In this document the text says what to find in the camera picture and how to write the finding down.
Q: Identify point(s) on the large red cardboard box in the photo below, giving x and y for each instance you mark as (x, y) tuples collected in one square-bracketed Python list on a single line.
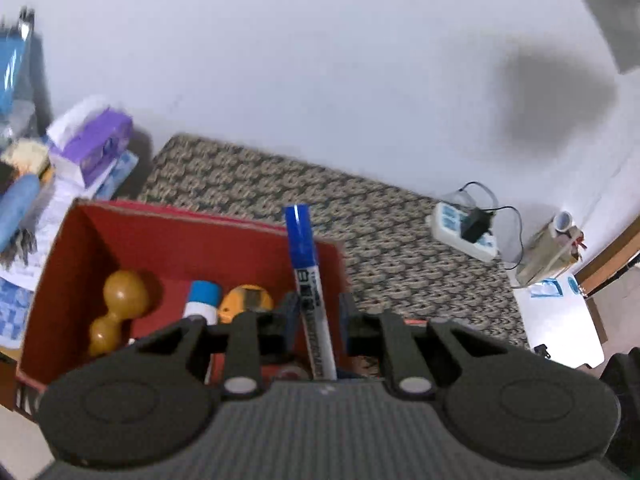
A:
[(165, 255)]

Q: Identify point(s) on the black charger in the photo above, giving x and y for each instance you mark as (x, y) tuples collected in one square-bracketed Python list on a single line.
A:
[(475, 225)]

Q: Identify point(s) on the blue whiteboard marker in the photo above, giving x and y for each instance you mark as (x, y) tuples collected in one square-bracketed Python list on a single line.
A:
[(309, 280)]

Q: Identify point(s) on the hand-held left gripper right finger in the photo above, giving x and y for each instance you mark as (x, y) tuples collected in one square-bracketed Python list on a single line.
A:
[(345, 322)]

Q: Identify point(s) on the blue bottle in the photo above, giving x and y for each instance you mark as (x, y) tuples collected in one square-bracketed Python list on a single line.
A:
[(14, 65)]

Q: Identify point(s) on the purple tissue pack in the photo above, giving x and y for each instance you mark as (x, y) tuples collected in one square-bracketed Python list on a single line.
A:
[(92, 140)]

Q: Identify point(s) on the blue rolled towel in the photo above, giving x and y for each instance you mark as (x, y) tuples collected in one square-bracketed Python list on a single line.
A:
[(17, 205)]

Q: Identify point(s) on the yellow tape measure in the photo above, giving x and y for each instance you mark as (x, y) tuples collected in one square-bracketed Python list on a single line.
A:
[(246, 302)]

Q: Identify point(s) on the wooden gourd-shaped massager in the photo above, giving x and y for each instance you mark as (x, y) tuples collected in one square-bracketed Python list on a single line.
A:
[(117, 310)]

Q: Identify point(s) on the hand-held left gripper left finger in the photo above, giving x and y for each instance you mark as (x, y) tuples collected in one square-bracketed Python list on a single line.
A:
[(289, 316)]

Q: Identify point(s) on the blue and white tissue pack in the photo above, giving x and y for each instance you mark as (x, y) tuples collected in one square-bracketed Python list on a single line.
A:
[(117, 172)]

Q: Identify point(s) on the white glue stick blue cap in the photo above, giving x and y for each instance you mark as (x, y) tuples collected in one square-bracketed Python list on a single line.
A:
[(202, 302)]

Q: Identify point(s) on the floral patterned mat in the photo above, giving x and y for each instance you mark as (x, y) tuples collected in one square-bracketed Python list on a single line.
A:
[(390, 240)]

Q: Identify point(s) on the white power strip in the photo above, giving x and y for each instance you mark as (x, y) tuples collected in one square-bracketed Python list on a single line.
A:
[(462, 232)]

